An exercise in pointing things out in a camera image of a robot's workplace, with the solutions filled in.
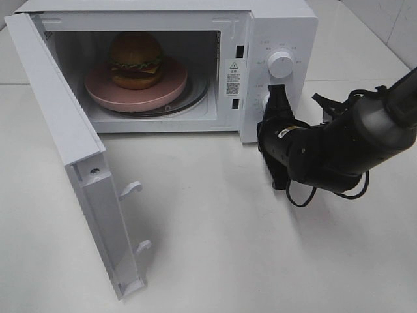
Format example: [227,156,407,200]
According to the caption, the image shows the glass microwave turntable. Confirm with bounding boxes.
[106,76,210,118]

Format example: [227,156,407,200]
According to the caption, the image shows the white microwave oven body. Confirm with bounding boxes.
[13,1,318,143]

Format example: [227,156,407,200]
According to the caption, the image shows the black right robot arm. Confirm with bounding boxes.
[257,70,416,194]

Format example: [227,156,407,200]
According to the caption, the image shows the toy burger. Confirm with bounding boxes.
[109,31,164,90]

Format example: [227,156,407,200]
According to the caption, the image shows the white microwave door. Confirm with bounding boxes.
[5,13,151,299]

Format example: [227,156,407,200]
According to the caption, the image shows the pink round plate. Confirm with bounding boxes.
[84,58,188,113]

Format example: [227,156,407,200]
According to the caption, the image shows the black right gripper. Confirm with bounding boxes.
[257,84,311,190]

